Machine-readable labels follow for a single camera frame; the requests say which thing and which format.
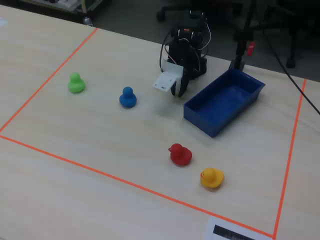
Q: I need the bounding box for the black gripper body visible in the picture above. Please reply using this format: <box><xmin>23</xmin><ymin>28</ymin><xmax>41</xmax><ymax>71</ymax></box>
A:
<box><xmin>174</xmin><ymin>37</ymin><xmax>201</xmax><ymax>79</ymax></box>

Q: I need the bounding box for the long black cable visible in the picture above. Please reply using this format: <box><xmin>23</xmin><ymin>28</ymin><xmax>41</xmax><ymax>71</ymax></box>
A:
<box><xmin>257</xmin><ymin>9</ymin><xmax>320</xmax><ymax>115</ymax></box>

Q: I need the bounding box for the red stand clamp knob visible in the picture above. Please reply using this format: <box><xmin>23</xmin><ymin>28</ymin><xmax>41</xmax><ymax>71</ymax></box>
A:
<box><xmin>245</xmin><ymin>41</ymin><xmax>256</xmax><ymax>57</ymax></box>

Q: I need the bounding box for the black office chair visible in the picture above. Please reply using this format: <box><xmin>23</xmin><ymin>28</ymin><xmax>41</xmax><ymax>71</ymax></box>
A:
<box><xmin>264</xmin><ymin>0</ymin><xmax>320</xmax><ymax>70</ymax></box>

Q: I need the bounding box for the black office chair base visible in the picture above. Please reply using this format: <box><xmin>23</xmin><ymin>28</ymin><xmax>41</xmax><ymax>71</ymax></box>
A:
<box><xmin>156</xmin><ymin>0</ymin><xmax>191</xmax><ymax>24</ymax></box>

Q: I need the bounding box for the blue rubber duck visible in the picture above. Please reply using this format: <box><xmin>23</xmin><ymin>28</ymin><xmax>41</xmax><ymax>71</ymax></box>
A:
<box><xmin>118</xmin><ymin>86</ymin><xmax>138</xmax><ymax>109</ymax></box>

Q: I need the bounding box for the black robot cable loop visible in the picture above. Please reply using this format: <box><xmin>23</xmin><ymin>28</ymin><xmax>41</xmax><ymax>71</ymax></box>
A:
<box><xmin>159</xmin><ymin>29</ymin><xmax>176</xmax><ymax>71</ymax></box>

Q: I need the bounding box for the orange tape strip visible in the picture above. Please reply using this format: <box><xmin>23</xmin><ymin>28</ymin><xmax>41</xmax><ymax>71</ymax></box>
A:
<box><xmin>0</xmin><ymin>134</ymin><xmax>275</xmax><ymax>238</ymax></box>
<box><xmin>272</xmin><ymin>78</ymin><xmax>307</xmax><ymax>240</ymax></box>
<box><xmin>0</xmin><ymin>27</ymin><xmax>99</xmax><ymax>133</ymax></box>

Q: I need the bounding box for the white paper with black print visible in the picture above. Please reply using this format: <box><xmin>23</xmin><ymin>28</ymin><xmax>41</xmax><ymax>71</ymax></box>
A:
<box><xmin>203</xmin><ymin>216</ymin><xmax>274</xmax><ymax>240</ymax></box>

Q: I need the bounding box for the blue plastic box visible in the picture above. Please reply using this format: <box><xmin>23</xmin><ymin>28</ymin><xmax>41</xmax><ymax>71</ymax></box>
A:
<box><xmin>183</xmin><ymin>67</ymin><xmax>266</xmax><ymax>138</ymax></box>

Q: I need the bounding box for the red rubber duck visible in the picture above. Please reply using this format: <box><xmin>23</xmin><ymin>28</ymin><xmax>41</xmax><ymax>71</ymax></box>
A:
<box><xmin>167</xmin><ymin>143</ymin><xmax>193</xmax><ymax>167</ymax></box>

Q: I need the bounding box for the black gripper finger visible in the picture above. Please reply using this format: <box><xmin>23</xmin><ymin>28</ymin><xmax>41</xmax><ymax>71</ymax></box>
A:
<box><xmin>177</xmin><ymin>66</ymin><xmax>190</xmax><ymax>99</ymax></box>
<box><xmin>170</xmin><ymin>79</ymin><xmax>180</xmax><ymax>97</ymax></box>

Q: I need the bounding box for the yellow rubber duck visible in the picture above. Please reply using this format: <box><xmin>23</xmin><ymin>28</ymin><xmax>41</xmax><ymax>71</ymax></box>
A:
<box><xmin>199</xmin><ymin>167</ymin><xmax>225</xmax><ymax>189</ymax></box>

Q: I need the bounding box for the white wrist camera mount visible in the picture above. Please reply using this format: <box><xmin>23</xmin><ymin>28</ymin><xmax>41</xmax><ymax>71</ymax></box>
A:
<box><xmin>151</xmin><ymin>59</ymin><xmax>185</xmax><ymax>94</ymax></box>

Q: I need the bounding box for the green rubber duck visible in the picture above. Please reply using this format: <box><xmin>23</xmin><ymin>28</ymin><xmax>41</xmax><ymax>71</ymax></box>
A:
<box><xmin>67</xmin><ymin>72</ymin><xmax>87</xmax><ymax>95</ymax></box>

